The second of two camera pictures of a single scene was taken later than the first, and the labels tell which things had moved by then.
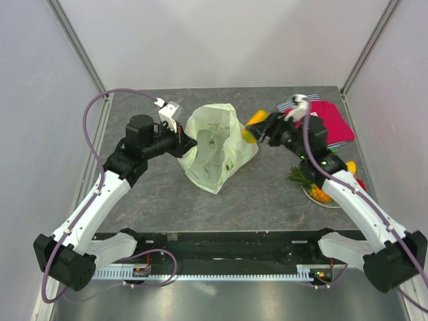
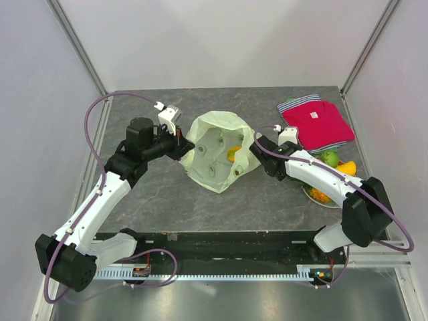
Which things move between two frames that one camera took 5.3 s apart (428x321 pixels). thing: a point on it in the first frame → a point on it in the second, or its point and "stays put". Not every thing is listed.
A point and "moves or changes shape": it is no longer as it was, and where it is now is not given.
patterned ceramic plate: [334, 203] stays put
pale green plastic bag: [221, 150] moves or changes shape
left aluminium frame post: [74, 39] stays put
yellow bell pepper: [352, 166] stays put
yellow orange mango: [258, 116] → [231, 153]
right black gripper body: [284, 133] → [270, 173]
